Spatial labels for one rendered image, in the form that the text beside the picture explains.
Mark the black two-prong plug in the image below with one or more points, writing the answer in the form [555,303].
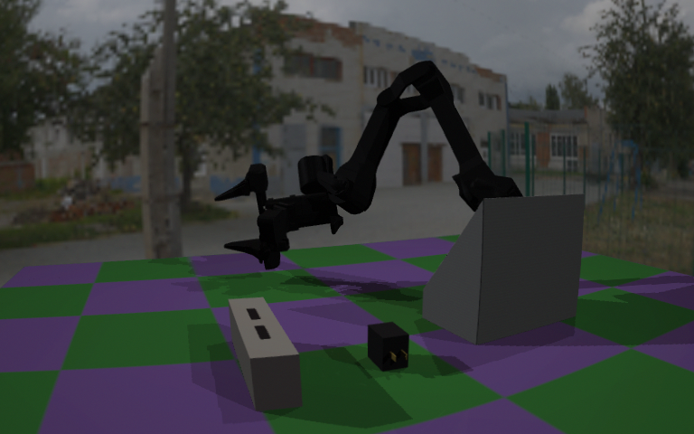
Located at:
[388,346]

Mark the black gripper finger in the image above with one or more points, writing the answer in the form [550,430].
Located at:
[251,247]
[241,189]

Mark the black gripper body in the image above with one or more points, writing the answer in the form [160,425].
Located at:
[258,184]

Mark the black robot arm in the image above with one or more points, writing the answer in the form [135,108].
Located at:
[353,185]

